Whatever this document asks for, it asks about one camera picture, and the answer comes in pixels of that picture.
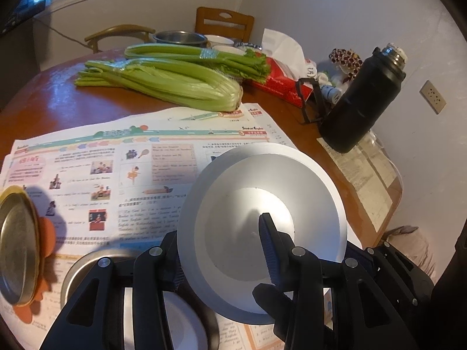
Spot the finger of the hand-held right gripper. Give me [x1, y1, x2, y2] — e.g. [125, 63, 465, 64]
[346, 242, 435, 336]

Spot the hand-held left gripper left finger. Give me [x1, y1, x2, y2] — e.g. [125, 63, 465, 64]
[38, 231, 187, 350]

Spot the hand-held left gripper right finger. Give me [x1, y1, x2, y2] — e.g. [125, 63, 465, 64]
[253, 212, 418, 350]

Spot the steel bowl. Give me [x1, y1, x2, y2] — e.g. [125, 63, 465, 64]
[60, 248, 219, 350]

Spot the orange flower-shaped plate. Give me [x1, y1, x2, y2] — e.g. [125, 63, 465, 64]
[13, 217, 57, 325]

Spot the yellow shell-shaped plate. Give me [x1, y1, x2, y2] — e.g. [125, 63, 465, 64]
[0, 185, 41, 306]

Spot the beige cloth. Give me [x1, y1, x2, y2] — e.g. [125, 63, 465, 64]
[383, 225, 439, 283]

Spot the printed newspaper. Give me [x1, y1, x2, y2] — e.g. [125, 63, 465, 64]
[0, 103, 365, 350]

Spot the printed paper sheet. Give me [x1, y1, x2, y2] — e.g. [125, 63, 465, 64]
[317, 136, 399, 227]

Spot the red tissue box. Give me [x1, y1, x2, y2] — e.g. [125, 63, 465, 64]
[244, 56, 319, 109]

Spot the celery bunch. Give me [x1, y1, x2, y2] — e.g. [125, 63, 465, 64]
[124, 43, 272, 83]
[75, 60, 243, 112]

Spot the black thermos bottle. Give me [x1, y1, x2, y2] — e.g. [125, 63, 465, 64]
[319, 43, 407, 154]

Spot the brown white beaded ornament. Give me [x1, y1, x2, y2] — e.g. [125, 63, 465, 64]
[328, 48, 364, 81]

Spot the white tissue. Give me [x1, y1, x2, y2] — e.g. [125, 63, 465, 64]
[261, 28, 306, 68]

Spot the blue patterned bowl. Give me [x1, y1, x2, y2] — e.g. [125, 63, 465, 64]
[233, 41, 263, 52]

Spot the steel pot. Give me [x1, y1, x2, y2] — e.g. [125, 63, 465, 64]
[152, 31, 208, 49]

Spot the wooden chair with cutout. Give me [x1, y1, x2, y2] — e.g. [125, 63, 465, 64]
[195, 6, 255, 44]

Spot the curved wooden armchair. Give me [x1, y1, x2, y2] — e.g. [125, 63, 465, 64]
[85, 24, 156, 54]

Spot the black plastic frame holder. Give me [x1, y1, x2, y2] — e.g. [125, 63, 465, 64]
[295, 78, 326, 125]

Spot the wall socket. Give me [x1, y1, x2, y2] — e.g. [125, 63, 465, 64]
[419, 79, 448, 115]

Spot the grey cable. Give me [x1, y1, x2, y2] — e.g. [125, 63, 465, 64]
[33, 19, 93, 50]

